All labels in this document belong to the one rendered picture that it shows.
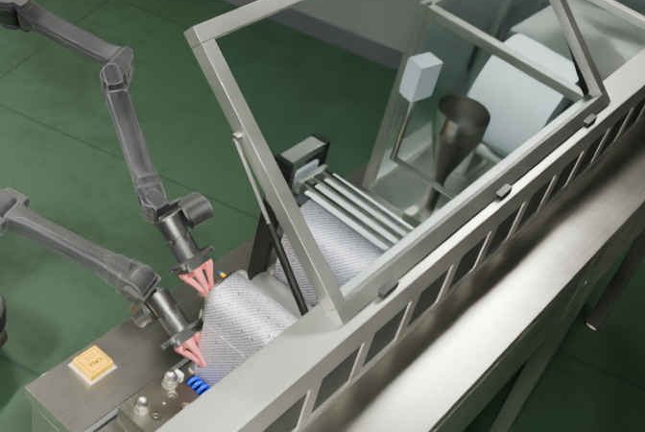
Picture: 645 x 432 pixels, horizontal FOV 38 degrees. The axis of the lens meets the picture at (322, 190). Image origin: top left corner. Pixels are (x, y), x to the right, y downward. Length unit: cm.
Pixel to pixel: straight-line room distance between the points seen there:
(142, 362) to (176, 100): 253
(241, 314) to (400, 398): 44
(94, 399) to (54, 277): 152
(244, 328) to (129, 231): 204
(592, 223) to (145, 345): 117
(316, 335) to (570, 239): 91
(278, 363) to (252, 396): 8
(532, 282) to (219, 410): 93
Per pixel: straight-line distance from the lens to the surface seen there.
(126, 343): 246
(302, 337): 154
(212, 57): 152
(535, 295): 210
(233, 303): 204
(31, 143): 443
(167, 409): 219
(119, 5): 548
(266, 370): 149
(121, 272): 218
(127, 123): 228
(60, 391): 237
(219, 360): 215
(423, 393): 182
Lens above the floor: 281
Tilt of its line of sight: 40 degrees down
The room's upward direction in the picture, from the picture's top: 16 degrees clockwise
